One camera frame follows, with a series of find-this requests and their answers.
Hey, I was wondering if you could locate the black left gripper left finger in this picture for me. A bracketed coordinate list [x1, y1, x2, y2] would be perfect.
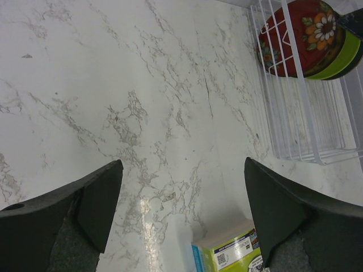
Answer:
[1, 160, 123, 271]

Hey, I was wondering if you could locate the white wire dish rack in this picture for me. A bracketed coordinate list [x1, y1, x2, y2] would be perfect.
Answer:
[250, 1, 362, 165]

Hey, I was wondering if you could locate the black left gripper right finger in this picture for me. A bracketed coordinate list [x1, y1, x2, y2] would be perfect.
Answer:
[244, 158, 362, 271]

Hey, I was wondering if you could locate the red floral plate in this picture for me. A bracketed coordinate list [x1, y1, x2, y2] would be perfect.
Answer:
[257, 1, 337, 78]

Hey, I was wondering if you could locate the lime green plate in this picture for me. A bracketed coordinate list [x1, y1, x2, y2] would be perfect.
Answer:
[323, 31, 362, 80]

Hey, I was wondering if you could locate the green boxed book stack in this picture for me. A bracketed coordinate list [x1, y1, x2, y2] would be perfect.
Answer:
[192, 219, 265, 272]

